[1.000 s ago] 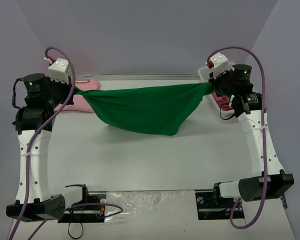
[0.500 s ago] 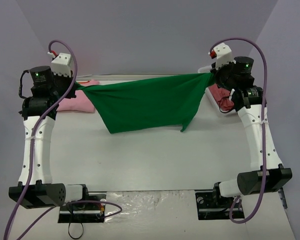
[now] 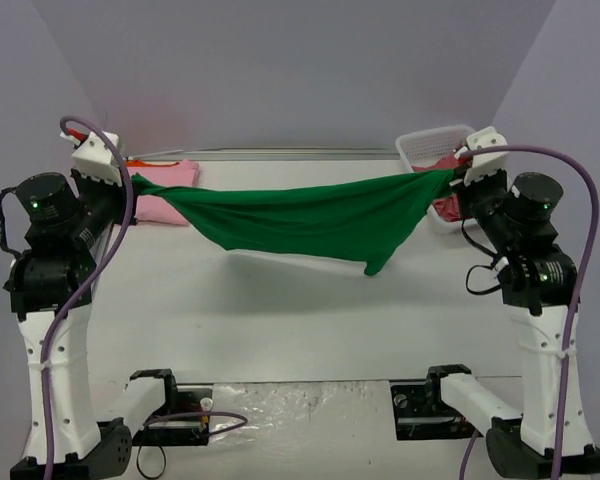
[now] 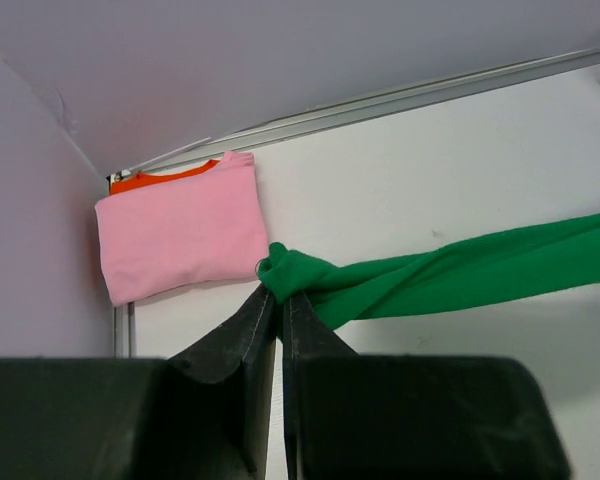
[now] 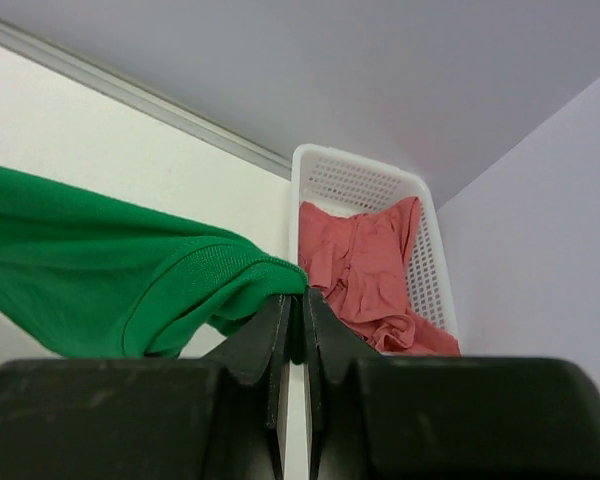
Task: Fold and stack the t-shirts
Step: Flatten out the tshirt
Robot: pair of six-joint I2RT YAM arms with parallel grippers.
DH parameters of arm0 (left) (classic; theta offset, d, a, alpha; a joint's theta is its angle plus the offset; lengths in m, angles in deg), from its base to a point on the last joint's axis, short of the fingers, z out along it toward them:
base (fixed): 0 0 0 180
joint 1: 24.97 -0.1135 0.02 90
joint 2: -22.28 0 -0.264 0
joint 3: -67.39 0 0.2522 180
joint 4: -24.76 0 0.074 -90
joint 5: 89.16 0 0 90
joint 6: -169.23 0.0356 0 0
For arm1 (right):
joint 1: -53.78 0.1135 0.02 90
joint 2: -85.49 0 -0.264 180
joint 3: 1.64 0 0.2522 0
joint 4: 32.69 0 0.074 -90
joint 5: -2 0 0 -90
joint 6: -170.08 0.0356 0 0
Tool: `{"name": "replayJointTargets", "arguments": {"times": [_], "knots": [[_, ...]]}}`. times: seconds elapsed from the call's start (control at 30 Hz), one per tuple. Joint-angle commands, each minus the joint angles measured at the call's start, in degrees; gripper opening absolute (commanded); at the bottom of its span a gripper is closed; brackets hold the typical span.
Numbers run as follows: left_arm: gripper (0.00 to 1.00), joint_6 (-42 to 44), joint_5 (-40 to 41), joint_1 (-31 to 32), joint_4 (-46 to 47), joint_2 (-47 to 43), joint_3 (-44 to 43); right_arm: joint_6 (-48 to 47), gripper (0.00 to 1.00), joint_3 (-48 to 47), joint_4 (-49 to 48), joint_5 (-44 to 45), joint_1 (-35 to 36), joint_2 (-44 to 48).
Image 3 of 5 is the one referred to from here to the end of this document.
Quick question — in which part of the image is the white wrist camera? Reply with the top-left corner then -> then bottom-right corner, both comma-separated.
60,130 -> 123,187
454,126 -> 508,186

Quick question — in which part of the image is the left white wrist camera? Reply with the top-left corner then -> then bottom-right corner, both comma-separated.
60,130 -> 123,187

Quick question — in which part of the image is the green t shirt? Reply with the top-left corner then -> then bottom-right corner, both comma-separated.
132,170 -> 454,276

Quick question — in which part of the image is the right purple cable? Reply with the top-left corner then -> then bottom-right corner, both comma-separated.
458,144 -> 600,480

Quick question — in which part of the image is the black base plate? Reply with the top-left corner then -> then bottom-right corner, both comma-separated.
389,380 -> 476,441
132,384 -> 213,448

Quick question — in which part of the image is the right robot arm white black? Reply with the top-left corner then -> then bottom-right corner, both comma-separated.
423,167 -> 600,479

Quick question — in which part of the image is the purple cable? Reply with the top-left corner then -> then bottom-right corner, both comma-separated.
41,115 -> 249,480
458,144 -> 600,480

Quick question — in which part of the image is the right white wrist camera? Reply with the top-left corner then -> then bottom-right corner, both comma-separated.
454,126 -> 508,186

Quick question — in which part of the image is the thin black cable loop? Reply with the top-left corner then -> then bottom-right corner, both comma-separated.
136,442 -> 169,477

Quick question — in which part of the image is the white plastic basket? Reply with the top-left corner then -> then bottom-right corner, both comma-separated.
395,125 -> 475,235

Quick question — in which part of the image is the folded orange t shirt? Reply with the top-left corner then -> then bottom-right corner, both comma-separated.
126,158 -> 180,168

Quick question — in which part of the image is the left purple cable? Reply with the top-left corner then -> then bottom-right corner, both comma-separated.
41,115 -> 249,480

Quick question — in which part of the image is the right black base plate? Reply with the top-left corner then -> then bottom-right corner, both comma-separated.
389,380 -> 476,441

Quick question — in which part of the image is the folded pink t shirt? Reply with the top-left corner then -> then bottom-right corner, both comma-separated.
127,160 -> 200,226

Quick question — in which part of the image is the red t shirt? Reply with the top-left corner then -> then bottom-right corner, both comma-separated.
412,155 -> 462,223

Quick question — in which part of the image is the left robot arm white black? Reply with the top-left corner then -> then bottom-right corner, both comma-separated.
2,170 -> 182,479

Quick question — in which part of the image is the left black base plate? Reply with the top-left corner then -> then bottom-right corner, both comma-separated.
132,384 -> 213,448

